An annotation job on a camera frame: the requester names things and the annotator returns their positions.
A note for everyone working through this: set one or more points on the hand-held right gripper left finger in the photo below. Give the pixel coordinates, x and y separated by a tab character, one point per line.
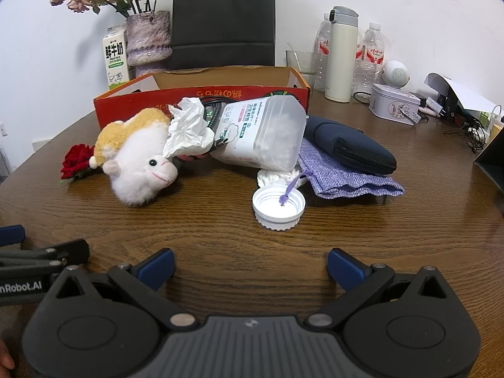
159	269

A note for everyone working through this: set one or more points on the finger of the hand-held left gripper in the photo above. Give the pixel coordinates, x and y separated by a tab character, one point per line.
71	252
10	235

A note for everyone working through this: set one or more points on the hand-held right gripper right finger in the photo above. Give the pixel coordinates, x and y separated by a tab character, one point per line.
346	269

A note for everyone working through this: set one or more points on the red artificial rose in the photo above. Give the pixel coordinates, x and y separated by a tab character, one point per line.
76	159

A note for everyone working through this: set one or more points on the white ribbed jar lid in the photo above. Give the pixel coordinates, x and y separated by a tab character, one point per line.
271	210

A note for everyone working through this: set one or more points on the white yellow plush sheep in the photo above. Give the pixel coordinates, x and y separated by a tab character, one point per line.
134	157

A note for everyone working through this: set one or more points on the small white tissue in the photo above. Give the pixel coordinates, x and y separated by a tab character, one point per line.
271	177

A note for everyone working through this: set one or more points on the large white tissue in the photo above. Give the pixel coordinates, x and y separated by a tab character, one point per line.
189	126

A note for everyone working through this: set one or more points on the translucent cotton swab jar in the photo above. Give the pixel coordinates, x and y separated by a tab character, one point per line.
267	134

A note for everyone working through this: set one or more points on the orange cardboard box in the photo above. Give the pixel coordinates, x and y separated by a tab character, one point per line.
138	100

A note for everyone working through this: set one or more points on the wooden desktop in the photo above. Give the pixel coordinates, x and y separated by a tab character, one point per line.
220	228

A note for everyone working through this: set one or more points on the person's left hand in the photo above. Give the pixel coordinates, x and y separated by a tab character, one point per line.
4	356

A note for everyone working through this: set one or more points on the white charger plug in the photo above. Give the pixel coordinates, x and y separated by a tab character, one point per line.
435	104

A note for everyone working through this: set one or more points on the white green milk carton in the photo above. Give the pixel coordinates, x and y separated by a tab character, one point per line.
114	59

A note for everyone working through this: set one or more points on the white round speaker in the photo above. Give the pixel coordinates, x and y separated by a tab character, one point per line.
395	74

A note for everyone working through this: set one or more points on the clear glass cup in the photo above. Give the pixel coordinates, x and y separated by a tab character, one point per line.
305	69

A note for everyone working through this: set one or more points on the yellow green gift bag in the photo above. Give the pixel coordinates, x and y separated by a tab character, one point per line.
496	126

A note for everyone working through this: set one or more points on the white thermos flask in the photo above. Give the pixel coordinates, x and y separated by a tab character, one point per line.
340	59

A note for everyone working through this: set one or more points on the white paper sheet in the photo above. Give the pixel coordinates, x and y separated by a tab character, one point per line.
464	92

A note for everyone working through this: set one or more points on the clear water bottle red label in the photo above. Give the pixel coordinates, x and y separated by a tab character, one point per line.
358	53
322	47
373	55

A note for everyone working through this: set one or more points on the thin stirring stick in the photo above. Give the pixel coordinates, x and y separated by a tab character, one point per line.
294	56

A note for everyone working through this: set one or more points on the purple mottled vase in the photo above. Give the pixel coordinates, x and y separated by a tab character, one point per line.
147	35

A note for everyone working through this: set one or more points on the black paper bag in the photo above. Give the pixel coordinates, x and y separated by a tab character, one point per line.
224	15

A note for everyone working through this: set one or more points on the white wall socket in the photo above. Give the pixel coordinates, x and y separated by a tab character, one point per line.
3	129

